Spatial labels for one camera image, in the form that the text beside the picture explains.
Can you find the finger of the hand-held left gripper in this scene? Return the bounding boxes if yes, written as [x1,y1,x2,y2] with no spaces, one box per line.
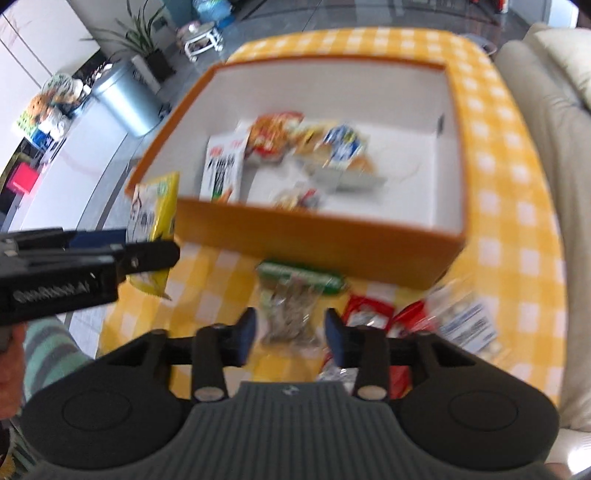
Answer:
[111,239,181,286]
[0,227,131,256]

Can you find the yellow checkered tablecloth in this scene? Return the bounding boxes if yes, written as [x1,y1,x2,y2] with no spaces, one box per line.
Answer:
[97,28,568,407]

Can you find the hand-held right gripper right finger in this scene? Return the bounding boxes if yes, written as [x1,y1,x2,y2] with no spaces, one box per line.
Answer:
[323,308,485,401]

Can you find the long-leaf plant in black pot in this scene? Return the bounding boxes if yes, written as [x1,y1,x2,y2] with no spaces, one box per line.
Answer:
[83,0,176,90]

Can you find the red box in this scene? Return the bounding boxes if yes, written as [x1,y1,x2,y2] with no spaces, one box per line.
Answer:
[7,164,40,195]

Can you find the green snack packet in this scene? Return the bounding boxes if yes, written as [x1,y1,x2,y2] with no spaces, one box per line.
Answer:
[256,261,347,347]

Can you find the clear packet of white balls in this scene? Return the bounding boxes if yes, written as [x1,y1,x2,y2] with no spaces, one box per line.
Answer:
[427,284,502,356]

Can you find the small waste bin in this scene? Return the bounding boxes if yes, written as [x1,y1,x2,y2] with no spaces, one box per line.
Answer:
[462,33,499,56]

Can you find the long white snack packet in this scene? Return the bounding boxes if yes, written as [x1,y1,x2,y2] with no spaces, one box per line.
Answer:
[199,131,252,204]

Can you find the beige sofa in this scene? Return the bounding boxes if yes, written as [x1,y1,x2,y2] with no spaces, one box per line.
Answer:
[494,23,591,462]

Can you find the large red snack packet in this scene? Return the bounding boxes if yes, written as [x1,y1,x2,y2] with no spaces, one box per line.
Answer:
[318,295,400,384]

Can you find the person's left hand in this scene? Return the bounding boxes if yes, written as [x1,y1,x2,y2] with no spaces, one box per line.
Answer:
[0,332,27,421]

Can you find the silver pedal trash can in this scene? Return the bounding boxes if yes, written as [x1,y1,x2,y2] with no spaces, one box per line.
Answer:
[90,59,172,138]

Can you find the orange stick snack packet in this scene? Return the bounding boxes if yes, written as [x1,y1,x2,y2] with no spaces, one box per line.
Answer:
[245,112,303,164]

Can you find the orange cardboard box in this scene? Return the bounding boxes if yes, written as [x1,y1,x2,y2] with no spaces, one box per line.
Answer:
[124,55,467,292]

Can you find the blue water jug with pump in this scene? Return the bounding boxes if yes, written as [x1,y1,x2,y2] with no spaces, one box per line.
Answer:
[191,0,234,29]

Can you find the yellow and white snack packet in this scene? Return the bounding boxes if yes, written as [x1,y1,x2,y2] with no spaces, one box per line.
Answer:
[127,172,181,301]

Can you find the small white rolling stool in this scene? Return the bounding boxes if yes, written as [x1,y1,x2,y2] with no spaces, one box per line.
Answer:
[182,21,225,63]

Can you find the round paper fan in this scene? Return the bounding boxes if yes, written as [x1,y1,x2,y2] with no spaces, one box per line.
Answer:
[44,74,77,100]

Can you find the cream packet with blue label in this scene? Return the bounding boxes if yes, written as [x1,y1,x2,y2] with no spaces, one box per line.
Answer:
[295,121,389,192]

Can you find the white cushion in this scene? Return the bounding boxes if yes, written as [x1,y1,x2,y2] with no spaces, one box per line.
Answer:
[526,22,591,112]

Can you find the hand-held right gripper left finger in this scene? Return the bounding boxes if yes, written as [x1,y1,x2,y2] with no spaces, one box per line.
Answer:
[99,307,257,402]

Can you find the small pale snack packet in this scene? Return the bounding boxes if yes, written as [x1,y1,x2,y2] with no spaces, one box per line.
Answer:
[272,182,321,210]

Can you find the orange plush toy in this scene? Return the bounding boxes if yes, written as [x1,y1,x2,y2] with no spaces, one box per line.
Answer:
[28,92,58,121]

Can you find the white tv console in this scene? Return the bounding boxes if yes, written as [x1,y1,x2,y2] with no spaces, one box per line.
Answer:
[0,104,132,234]

